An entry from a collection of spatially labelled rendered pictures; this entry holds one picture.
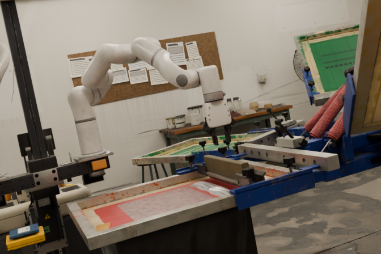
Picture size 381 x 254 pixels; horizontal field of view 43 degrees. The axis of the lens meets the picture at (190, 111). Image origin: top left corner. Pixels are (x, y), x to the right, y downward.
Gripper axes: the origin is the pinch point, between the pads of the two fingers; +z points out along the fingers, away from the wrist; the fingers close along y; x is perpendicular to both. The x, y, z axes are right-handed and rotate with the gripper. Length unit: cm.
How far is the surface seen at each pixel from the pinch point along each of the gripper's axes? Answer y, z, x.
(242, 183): 3.2, 14.6, 18.0
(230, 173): 2.0, 12.4, 6.6
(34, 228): 74, 16, -11
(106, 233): 54, 15, 29
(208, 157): 2.0, 8.0, -12.4
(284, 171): -15.0, 15.1, 16.5
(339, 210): -178, 113, -186
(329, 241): -127, 114, -133
